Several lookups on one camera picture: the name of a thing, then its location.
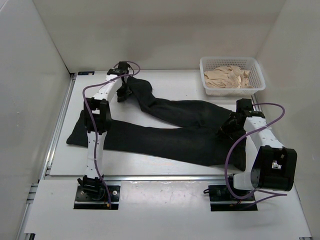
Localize aluminium front rail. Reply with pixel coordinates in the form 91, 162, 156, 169
42, 174, 236, 183

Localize blue corner label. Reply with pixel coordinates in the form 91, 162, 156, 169
77, 71, 95, 76

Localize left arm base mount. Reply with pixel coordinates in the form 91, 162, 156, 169
73, 175, 121, 210

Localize black trousers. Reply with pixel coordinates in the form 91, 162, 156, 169
65, 76, 248, 172

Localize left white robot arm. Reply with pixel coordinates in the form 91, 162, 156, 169
79, 61, 134, 205

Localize white plastic basket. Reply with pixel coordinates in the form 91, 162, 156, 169
199, 56, 266, 96

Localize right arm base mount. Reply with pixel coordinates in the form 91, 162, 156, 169
203, 185, 258, 212

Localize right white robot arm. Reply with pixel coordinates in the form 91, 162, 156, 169
220, 98, 298, 200

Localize beige trousers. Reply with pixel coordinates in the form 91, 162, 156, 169
203, 65, 253, 89

